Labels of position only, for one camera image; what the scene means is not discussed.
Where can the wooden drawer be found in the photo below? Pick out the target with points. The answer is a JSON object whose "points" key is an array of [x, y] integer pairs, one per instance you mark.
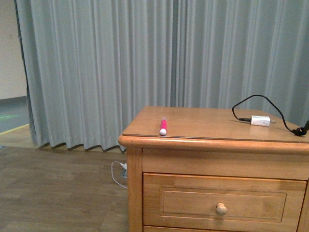
{"points": [[172, 229], [222, 203]]}

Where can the wooden nightstand cabinet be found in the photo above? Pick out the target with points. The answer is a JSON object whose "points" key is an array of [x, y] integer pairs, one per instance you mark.
{"points": [[210, 142]]}

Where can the open metal floor socket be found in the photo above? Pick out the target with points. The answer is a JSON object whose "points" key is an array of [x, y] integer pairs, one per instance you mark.
{"points": [[124, 173]]}

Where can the grey pleated curtain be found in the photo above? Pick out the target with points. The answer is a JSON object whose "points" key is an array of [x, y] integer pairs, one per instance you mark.
{"points": [[92, 65]]}

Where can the white USB charger adapter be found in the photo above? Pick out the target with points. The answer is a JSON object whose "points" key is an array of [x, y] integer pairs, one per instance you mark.
{"points": [[264, 121]]}

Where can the wooden top drawer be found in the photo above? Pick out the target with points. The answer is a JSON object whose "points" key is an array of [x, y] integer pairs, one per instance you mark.
{"points": [[222, 203]]}

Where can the wooden lower drawer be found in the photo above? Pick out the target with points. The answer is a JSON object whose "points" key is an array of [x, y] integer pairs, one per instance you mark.
{"points": [[172, 229]]}

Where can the pink marker with white cap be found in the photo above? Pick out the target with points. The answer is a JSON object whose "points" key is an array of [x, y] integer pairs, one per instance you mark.
{"points": [[163, 126]]}

